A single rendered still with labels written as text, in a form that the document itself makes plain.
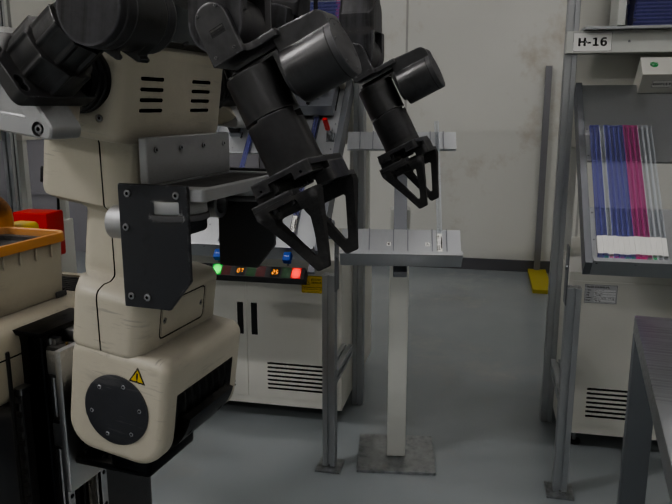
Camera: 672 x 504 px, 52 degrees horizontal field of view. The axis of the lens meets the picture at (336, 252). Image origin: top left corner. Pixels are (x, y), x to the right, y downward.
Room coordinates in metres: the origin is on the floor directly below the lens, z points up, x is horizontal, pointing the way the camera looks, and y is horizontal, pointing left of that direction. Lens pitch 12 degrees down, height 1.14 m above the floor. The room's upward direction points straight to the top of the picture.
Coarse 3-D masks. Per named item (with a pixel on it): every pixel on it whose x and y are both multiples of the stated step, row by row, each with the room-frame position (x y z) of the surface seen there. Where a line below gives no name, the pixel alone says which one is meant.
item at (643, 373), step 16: (640, 320) 1.07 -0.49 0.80; (656, 320) 1.07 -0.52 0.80; (640, 336) 0.99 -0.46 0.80; (656, 336) 0.99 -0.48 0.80; (640, 352) 0.96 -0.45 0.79; (656, 352) 0.92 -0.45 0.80; (640, 368) 1.06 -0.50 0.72; (656, 368) 0.86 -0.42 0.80; (640, 384) 1.06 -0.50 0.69; (656, 384) 0.81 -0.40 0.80; (640, 400) 1.06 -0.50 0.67; (656, 400) 0.76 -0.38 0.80; (640, 416) 1.06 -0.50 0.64; (656, 416) 0.73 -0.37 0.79; (624, 432) 1.08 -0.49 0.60; (640, 432) 1.05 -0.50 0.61; (656, 432) 0.72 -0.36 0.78; (624, 448) 1.06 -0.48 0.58; (640, 448) 1.05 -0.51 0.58; (624, 464) 1.06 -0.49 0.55; (640, 464) 1.05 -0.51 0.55; (624, 480) 1.06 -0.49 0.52; (640, 480) 1.05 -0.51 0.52; (624, 496) 1.06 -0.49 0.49; (640, 496) 1.05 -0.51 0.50
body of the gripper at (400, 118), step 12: (396, 108) 1.08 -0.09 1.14; (384, 120) 1.08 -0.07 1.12; (396, 120) 1.08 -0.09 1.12; (408, 120) 1.09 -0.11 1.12; (384, 132) 1.08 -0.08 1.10; (396, 132) 1.07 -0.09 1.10; (408, 132) 1.08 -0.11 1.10; (384, 144) 1.09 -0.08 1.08; (396, 144) 1.07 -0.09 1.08; (408, 144) 1.04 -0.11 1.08; (384, 156) 1.06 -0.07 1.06; (408, 156) 1.10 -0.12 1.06
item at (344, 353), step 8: (336, 248) 2.02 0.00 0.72; (336, 256) 2.01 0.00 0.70; (336, 264) 2.02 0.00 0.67; (336, 272) 2.02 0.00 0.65; (336, 280) 2.02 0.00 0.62; (336, 288) 2.02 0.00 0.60; (344, 344) 2.31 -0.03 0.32; (352, 344) 2.31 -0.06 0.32; (344, 352) 2.23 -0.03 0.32; (352, 352) 2.30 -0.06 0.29; (344, 360) 2.16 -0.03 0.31; (344, 368) 2.16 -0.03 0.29; (320, 464) 2.04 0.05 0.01; (336, 464) 2.04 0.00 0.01; (328, 472) 1.99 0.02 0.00; (336, 472) 1.99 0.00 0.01
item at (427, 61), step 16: (416, 48) 1.07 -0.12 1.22; (368, 64) 1.08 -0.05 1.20; (384, 64) 1.08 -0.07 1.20; (400, 64) 1.08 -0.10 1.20; (416, 64) 1.07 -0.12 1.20; (432, 64) 1.07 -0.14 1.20; (368, 80) 1.12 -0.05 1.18; (400, 80) 1.07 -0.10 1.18; (416, 80) 1.06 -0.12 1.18; (432, 80) 1.06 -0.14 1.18; (416, 96) 1.07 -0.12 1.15
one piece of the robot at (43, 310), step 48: (0, 336) 0.99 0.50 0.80; (48, 336) 1.02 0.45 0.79; (0, 384) 0.97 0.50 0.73; (48, 384) 1.01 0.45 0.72; (0, 432) 0.96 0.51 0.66; (48, 432) 1.00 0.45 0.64; (0, 480) 0.95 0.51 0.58; (48, 480) 1.00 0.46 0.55; (96, 480) 1.08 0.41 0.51; (144, 480) 1.28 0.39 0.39
